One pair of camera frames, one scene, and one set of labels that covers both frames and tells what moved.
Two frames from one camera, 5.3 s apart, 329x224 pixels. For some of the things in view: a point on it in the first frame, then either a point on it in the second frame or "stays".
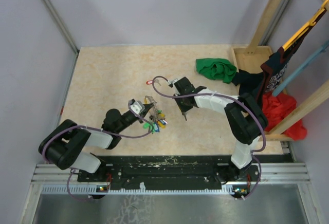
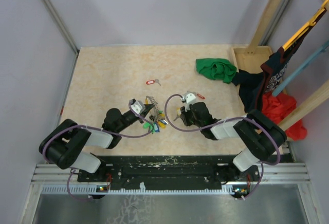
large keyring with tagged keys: x=157 y=119 stays
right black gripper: x=182 y=109 to x=184 y=115
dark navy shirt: x=257 y=84 stays
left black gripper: x=147 y=107 stays
